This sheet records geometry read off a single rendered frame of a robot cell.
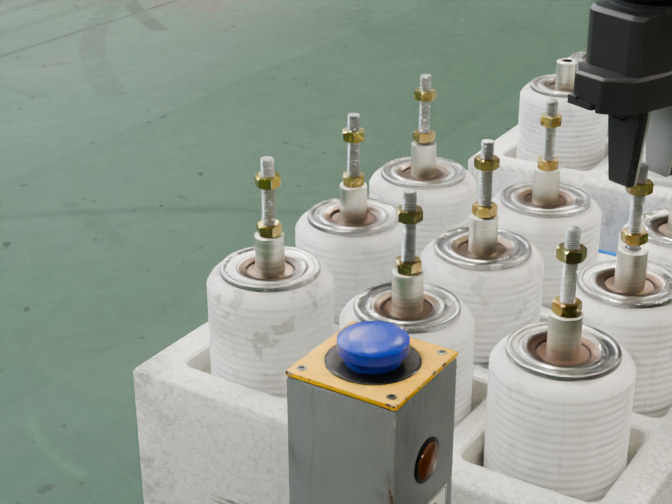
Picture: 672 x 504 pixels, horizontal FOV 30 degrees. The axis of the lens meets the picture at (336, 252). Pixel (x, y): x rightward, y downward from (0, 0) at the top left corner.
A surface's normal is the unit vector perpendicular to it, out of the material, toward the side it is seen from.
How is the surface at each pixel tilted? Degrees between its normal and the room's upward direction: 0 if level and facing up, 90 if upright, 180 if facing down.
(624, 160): 90
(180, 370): 0
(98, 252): 0
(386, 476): 90
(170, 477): 90
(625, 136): 90
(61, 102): 0
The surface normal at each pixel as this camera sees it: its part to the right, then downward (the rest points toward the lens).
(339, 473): -0.54, 0.35
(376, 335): 0.00, -0.91
